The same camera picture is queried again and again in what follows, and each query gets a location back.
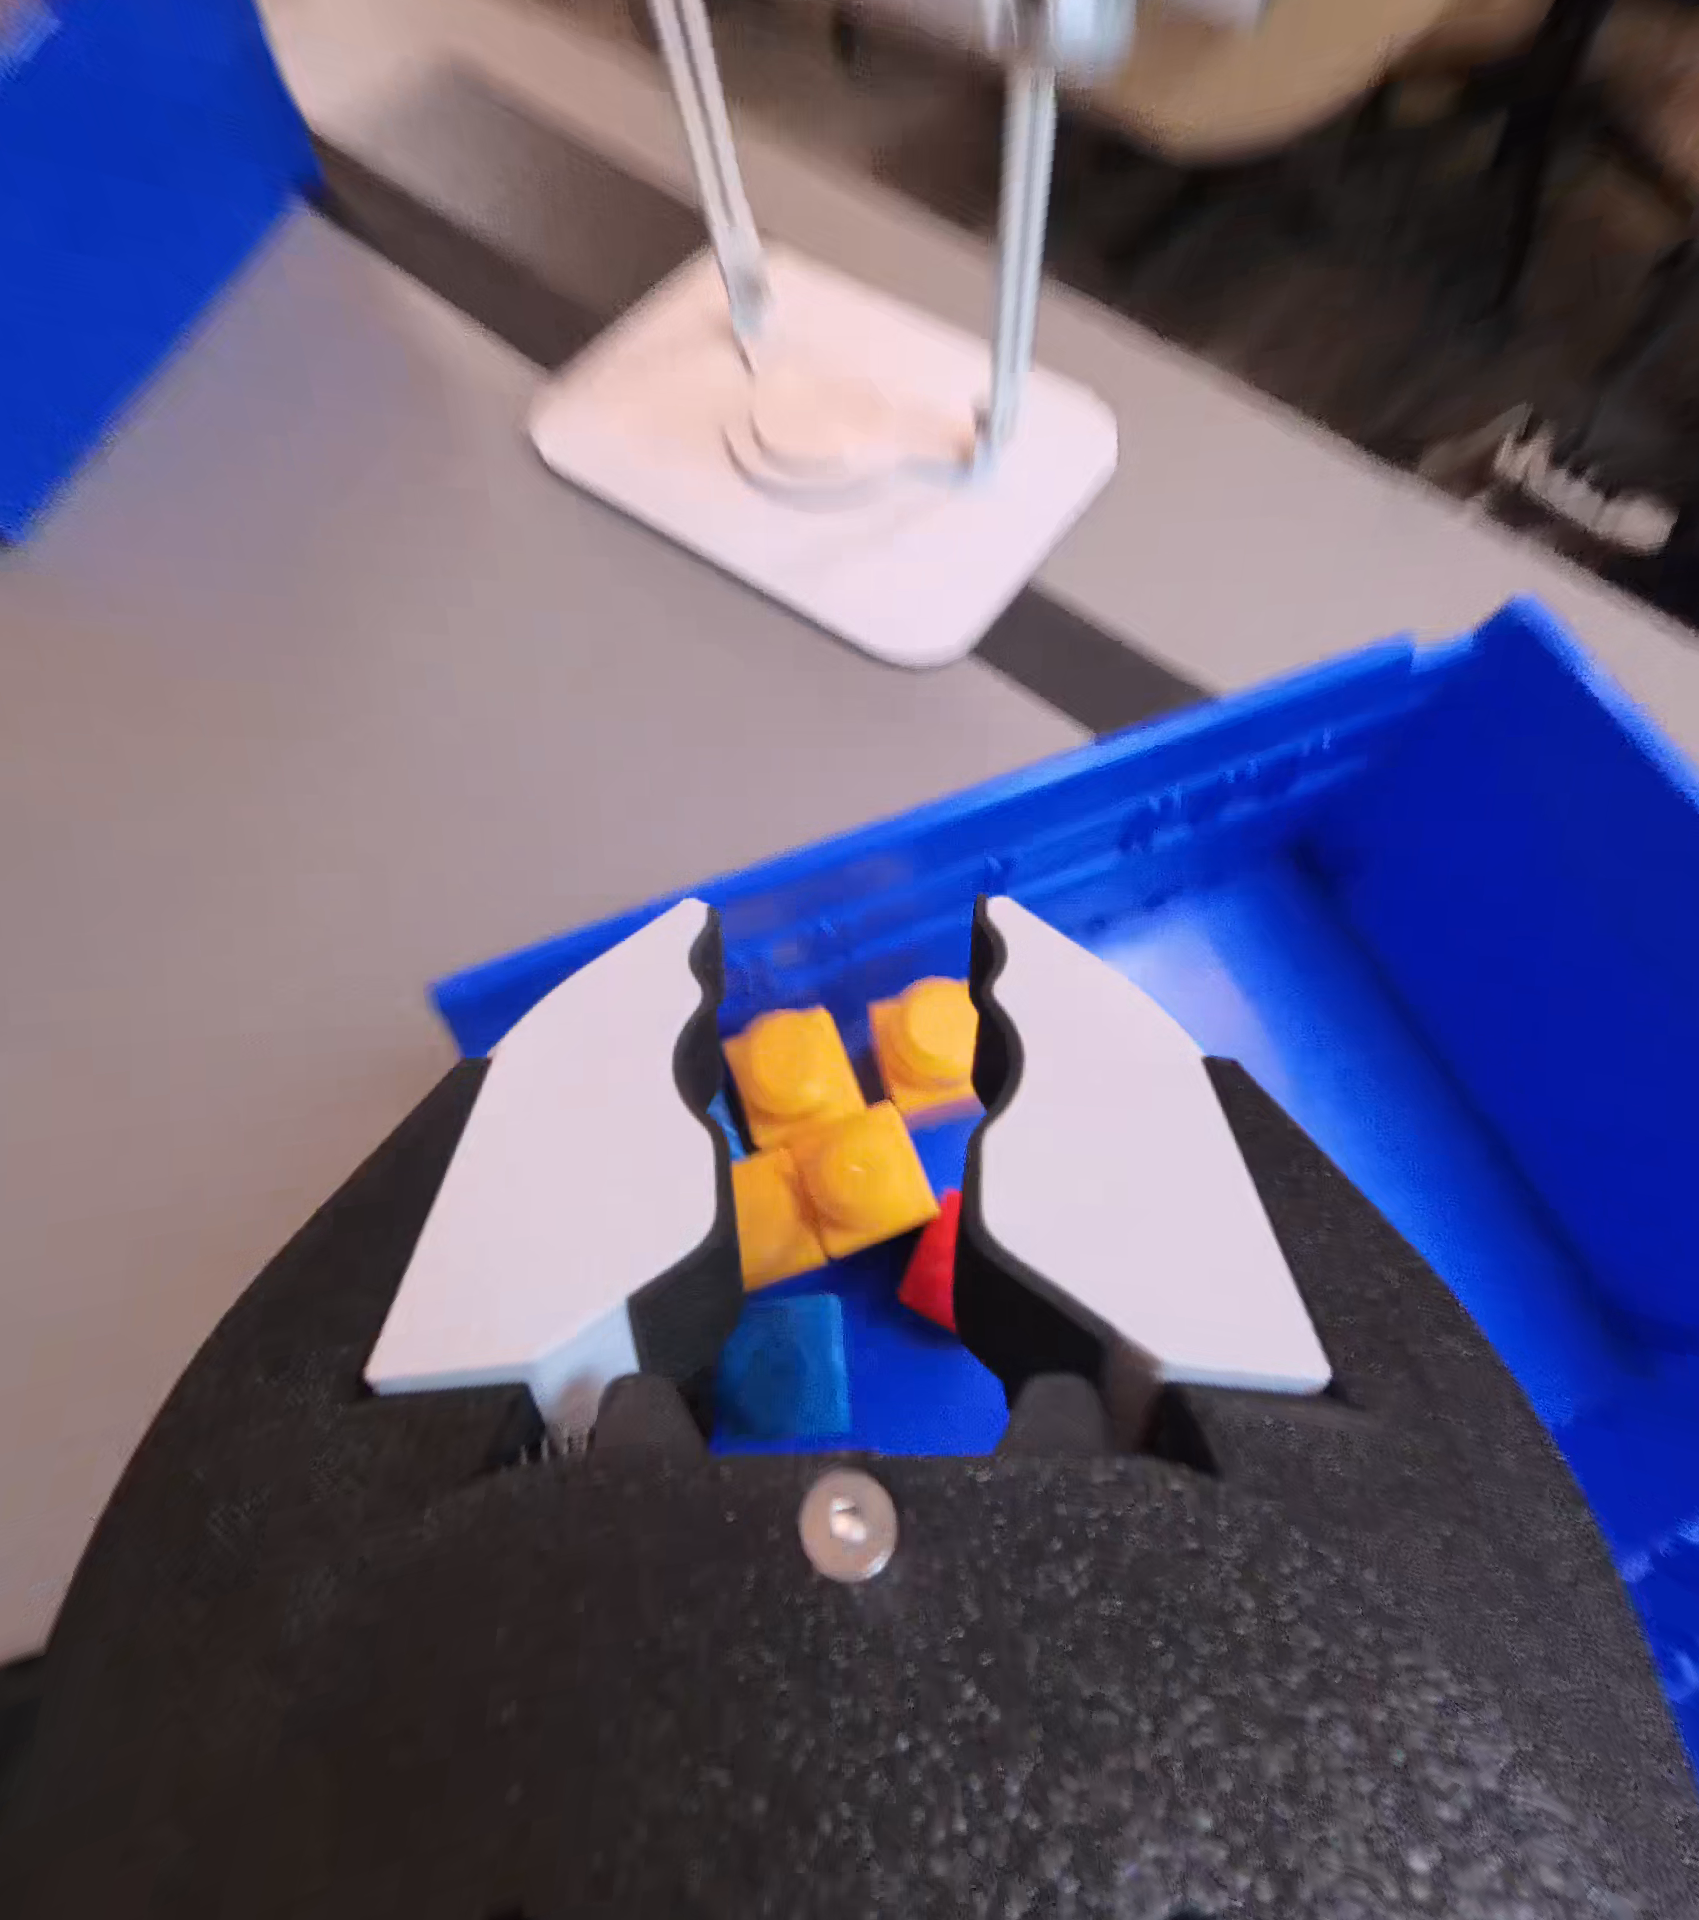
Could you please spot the blue plastic bin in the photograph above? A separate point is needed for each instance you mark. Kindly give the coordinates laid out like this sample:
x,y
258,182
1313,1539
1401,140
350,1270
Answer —
x,y
1463,1050
38,271

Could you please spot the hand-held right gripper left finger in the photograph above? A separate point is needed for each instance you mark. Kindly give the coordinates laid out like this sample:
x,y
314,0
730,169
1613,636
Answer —
x,y
564,1201

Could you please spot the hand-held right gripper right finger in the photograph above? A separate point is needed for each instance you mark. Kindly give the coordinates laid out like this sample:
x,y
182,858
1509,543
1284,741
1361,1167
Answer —
x,y
1134,1201

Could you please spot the white document stand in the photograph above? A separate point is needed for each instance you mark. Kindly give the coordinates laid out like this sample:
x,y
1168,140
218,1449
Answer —
x,y
864,555

